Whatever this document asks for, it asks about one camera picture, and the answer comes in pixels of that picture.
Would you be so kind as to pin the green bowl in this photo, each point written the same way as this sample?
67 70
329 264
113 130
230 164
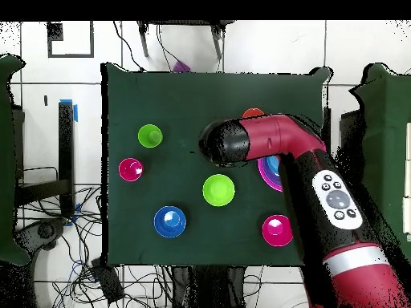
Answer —
218 191

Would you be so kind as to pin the large pink bowl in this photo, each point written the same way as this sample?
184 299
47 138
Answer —
259 167

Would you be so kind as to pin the purple bowl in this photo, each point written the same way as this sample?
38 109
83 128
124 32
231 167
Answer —
269 180

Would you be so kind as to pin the small pinkish red bowl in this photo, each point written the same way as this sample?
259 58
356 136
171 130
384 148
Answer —
274 236

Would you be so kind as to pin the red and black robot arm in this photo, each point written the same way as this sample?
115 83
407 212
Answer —
276 138

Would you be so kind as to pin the dark blue bowl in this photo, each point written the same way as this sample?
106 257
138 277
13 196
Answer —
170 227

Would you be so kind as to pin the green cup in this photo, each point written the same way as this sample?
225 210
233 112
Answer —
146 133

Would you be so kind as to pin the orange cup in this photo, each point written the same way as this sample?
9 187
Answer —
253 112

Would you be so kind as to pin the pinkish red cup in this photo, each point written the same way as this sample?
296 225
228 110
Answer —
127 171

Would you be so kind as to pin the dark green tablecloth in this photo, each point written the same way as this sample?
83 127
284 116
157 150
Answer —
160 96

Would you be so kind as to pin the small purple object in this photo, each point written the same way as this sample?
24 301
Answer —
180 67

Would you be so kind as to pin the black metal stand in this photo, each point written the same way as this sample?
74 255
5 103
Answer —
350 134
65 144

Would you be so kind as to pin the black power brick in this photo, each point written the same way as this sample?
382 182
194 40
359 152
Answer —
107 282

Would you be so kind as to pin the green cloth covered table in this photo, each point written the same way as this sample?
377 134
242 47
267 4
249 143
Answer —
385 128
6 160

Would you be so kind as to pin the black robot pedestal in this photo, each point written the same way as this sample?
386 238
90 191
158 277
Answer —
208 288

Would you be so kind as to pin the black camera tripod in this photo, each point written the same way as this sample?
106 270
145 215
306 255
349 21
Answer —
144 41

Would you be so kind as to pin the dark grey pedestal leg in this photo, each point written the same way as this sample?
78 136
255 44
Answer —
45 231

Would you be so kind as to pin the black square frame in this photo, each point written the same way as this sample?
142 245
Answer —
70 56

